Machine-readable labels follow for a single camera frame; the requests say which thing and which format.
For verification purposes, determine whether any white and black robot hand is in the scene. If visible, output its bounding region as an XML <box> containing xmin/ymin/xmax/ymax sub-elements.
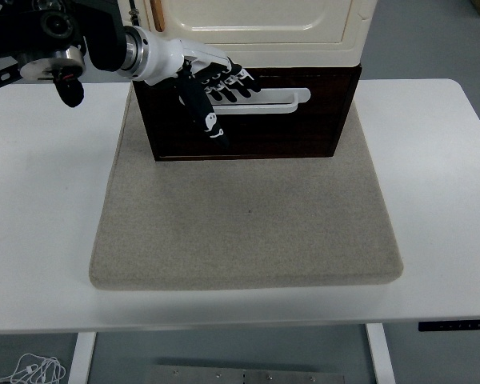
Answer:
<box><xmin>142</xmin><ymin>27</ymin><xmax>262</xmax><ymax>149</ymax></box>

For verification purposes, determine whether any white drawer handle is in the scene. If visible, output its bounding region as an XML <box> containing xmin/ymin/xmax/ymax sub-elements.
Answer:
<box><xmin>203</xmin><ymin>87</ymin><xmax>311</xmax><ymax>116</ymax></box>

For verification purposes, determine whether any dark wooden drawer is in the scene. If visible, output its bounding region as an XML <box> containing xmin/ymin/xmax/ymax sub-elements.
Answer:
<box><xmin>138</xmin><ymin>71</ymin><xmax>353</xmax><ymax>158</ymax></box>

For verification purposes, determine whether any cream cabinet door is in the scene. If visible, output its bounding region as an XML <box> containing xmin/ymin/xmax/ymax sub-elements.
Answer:
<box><xmin>143</xmin><ymin>0</ymin><xmax>354</xmax><ymax>45</ymax></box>

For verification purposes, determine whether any cream plastic cabinet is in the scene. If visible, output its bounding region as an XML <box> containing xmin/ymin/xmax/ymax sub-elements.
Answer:
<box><xmin>117</xmin><ymin>0</ymin><xmax>378</xmax><ymax>70</ymax></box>

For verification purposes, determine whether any beige felt mat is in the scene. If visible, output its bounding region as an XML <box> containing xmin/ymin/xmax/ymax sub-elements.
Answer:
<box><xmin>87</xmin><ymin>82</ymin><xmax>404</xmax><ymax>291</ymax></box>

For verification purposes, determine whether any white table leg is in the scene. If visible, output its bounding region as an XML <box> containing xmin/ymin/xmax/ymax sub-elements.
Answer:
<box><xmin>365</xmin><ymin>322</ymin><xmax>397</xmax><ymax>384</ymax></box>
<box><xmin>67</xmin><ymin>331</ymin><xmax>98</xmax><ymax>384</ymax></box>

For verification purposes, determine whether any black table control panel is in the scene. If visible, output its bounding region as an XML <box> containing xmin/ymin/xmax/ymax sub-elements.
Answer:
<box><xmin>418</xmin><ymin>318</ymin><xmax>480</xmax><ymax>333</ymax></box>

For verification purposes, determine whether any copper door handle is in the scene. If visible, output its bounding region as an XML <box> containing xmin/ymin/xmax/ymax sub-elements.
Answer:
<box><xmin>150</xmin><ymin>0</ymin><xmax>166</xmax><ymax>32</ymax></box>

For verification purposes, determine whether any white cable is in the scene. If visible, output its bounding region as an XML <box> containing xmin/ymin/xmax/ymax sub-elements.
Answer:
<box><xmin>0</xmin><ymin>353</ymin><xmax>67</xmax><ymax>384</ymax></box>

